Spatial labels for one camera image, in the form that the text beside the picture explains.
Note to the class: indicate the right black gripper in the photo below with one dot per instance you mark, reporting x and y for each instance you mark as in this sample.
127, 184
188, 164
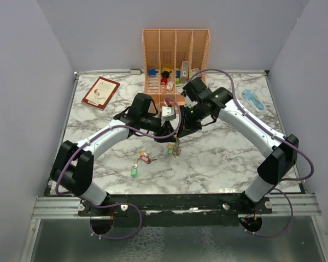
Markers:
187, 127

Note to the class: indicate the red cover paperback book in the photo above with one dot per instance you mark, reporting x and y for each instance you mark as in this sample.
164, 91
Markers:
101, 92

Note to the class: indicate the metal coil keyring yellow handle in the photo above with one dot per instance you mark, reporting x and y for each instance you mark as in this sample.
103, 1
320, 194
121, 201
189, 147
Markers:
176, 148

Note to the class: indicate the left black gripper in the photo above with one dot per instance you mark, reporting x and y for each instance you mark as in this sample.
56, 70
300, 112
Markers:
166, 129

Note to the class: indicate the red black bottle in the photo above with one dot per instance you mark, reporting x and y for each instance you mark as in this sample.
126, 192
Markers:
164, 77

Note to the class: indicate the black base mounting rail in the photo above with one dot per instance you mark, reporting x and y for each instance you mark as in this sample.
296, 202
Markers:
171, 210

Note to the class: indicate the white adapter at wall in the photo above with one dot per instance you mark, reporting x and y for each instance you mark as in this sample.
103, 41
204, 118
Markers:
136, 71

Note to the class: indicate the green tag key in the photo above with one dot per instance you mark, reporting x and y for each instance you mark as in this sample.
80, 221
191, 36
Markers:
134, 170
169, 148

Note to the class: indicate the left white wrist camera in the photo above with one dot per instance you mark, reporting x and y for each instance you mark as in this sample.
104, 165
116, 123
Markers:
168, 113

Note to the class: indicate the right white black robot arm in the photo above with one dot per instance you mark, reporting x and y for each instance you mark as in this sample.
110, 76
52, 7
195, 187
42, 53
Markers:
279, 151

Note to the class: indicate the aluminium frame rail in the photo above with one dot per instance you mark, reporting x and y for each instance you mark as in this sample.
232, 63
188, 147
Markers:
67, 208

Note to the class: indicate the grey green box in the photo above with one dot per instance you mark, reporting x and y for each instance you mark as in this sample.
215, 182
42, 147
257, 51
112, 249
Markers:
184, 70

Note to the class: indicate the red tag key lower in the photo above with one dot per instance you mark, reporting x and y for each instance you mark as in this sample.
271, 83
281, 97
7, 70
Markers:
146, 159

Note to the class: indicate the blue packaged item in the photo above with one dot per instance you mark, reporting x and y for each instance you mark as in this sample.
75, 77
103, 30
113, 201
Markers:
252, 99

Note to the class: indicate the yellow tag key lower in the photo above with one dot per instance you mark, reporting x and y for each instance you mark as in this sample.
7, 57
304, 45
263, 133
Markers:
144, 153

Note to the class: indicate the peach plastic desk organizer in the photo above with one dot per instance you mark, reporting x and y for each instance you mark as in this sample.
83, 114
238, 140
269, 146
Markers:
168, 48

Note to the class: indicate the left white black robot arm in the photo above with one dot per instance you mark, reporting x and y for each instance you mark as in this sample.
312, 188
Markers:
73, 166

